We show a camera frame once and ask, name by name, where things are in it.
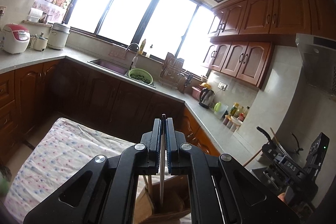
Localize large kitchen window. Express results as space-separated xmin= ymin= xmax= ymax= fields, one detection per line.
xmin=63 ymin=0 xmax=223 ymax=77

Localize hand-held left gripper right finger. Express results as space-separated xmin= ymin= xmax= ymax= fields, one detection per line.
xmin=166 ymin=118 xmax=300 ymax=224

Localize spice jar set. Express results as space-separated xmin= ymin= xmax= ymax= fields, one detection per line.
xmin=223 ymin=114 xmax=243 ymax=132

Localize wooden upper cabinets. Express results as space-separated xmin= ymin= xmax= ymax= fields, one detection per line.
xmin=201 ymin=0 xmax=336 ymax=89

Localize wooden cabinets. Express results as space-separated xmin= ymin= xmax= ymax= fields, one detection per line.
xmin=201 ymin=0 xmax=336 ymax=89
xmin=0 ymin=59 xmax=221 ymax=159

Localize wooden lower cabinets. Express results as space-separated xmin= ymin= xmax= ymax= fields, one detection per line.
xmin=0 ymin=59 xmax=221 ymax=159

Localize clear pitcher with green lid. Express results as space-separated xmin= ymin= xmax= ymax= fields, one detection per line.
xmin=213 ymin=101 xmax=228 ymax=119

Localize pink container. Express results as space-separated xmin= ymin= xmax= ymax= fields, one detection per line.
xmin=192 ymin=85 xmax=204 ymax=101

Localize steel kitchen sink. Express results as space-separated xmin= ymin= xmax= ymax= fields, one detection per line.
xmin=88 ymin=59 xmax=156 ymax=89

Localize brown wooden chopstick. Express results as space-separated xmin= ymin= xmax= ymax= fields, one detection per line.
xmin=143 ymin=175 xmax=151 ymax=194

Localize grey kitchen countertop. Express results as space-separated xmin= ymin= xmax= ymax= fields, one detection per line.
xmin=0 ymin=46 xmax=265 ymax=169

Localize steel range hood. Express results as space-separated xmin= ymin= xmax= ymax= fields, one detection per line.
xmin=295 ymin=33 xmax=336 ymax=94

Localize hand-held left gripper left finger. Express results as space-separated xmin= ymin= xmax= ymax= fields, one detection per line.
xmin=24 ymin=118 xmax=161 ymax=224

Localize green colander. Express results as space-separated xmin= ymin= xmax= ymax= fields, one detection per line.
xmin=128 ymin=68 xmax=153 ymax=84

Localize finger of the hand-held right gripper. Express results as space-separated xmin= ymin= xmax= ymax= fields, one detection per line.
xmin=262 ymin=142 xmax=285 ymax=161
xmin=264 ymin=162 xmax=282 ymax=189

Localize white floral tablecloth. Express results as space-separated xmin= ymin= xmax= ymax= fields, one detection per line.
xmin=5 ymin=118 xmax=147 ymax=224

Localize steel electric kettle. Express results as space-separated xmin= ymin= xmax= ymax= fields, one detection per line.
xmin=198 ymin=88 xmax=215 ymax=109

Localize knife block with knives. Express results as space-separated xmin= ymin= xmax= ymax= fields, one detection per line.
xmin=181 ymin=70 xmax=193 ymax=93

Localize silver metal chopstick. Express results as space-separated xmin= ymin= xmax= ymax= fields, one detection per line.
xmin=159 ymin=114 xmax=167 ymax=212

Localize dark wooden chopstick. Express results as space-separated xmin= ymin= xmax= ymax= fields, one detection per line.
xmin=148 ymin=175 xmax=153 ymax=211

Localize chrome kitchen faucet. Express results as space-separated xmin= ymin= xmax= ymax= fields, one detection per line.
xmin=125 ymin=43 xmax=141 ymax=69

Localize small white cooker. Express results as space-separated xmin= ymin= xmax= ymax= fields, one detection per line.
xmin=30 ymin=32 xmax=49 ymax=52

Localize red and white rice cooker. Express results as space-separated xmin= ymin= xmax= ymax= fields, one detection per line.
xmin=2 ymin=23 xmax=30 ymax=54

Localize light patterned wooden chopstick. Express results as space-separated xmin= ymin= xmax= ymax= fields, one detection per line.
xmin=244 ymin=148 xmax=263 ymax=167

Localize wooden dish rack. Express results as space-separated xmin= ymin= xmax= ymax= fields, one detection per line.
xmin=159 ymin=52 xmax=185 ymax=88

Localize wooden utensil holder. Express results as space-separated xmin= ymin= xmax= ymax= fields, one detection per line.
xmin=135 ymin=174 xmax=192 ymax=224

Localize large white cooker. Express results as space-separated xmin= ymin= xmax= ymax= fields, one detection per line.
xmin=47 ymin=21 xmax=71 ymax=51

